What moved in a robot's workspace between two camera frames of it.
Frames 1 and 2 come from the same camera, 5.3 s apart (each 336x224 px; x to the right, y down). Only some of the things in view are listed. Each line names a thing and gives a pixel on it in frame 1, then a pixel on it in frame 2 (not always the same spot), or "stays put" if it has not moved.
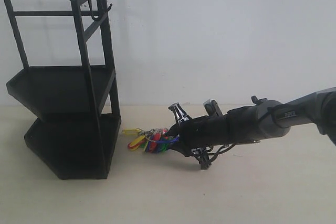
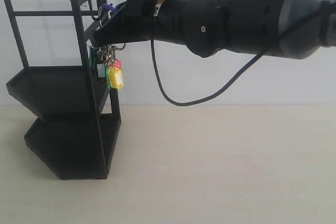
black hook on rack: [94, 18] stays put
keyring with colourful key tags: [153, 140] to [107, 54]
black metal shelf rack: [64, 35] stays put
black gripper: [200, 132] to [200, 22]
